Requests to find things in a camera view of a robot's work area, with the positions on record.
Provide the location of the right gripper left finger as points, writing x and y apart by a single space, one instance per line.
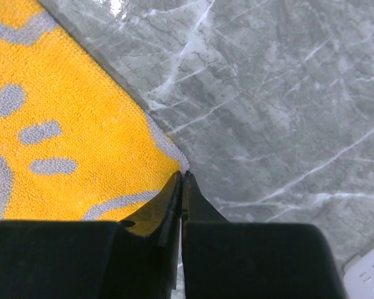
135 257

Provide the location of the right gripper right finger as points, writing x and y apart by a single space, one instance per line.
224 259

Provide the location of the yellow duck towel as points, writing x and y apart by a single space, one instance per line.
74 146

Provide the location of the right white plastic basket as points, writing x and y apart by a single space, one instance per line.
359 276

